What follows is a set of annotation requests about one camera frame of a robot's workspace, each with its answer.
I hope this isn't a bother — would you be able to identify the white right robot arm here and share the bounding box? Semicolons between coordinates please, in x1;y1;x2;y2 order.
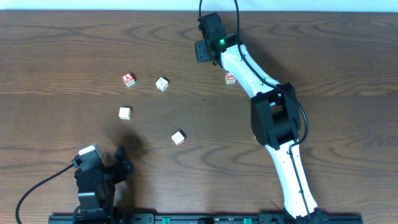
195;34;318;219

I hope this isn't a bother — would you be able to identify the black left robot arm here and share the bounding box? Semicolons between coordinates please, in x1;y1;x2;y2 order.
72;144;134;221

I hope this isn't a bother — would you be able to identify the red letter E block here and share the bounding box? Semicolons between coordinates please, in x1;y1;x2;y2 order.
225;72;236;85

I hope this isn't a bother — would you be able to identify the white block with cow picture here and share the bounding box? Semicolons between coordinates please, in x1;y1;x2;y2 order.
119;107;132;119

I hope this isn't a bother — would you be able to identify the white block with number three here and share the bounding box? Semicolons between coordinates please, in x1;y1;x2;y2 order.
155;77;169;92

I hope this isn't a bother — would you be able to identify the white block near centre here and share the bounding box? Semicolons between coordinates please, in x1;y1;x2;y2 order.
171;131;185;146

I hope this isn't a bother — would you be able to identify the red letter A block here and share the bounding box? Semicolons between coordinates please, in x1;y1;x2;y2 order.
121;73;136;87

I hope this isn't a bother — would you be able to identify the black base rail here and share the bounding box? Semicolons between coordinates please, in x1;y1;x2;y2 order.
48;212;364;224

